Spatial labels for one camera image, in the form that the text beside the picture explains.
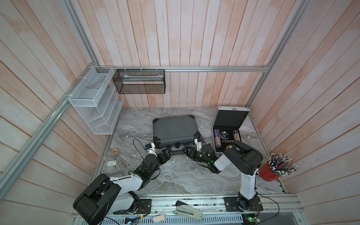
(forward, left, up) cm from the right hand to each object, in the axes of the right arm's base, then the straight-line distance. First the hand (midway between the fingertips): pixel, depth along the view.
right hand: (183, 151), depth 92 cm
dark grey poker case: (+11, +6, +7) cm, 15 cm away
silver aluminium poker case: (+20, -31, +11) cm, 39 cm away
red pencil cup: (-13, -52, +9) cm, 55 cm away
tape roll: (0, +47, -2) cm, 48 cm away
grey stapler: (-33, 0, -1) cm, 33 cm away
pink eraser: (-37, +12, 0) cm, 39 cm away
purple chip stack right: (+13, -38, 0) cm, 40 cm away
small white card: (-9, +46, -1) cm, 47 cm away
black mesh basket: (+47, +33, +23) cm, 62 cm away
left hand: (-3, +9, +4) cm, 11 cm away
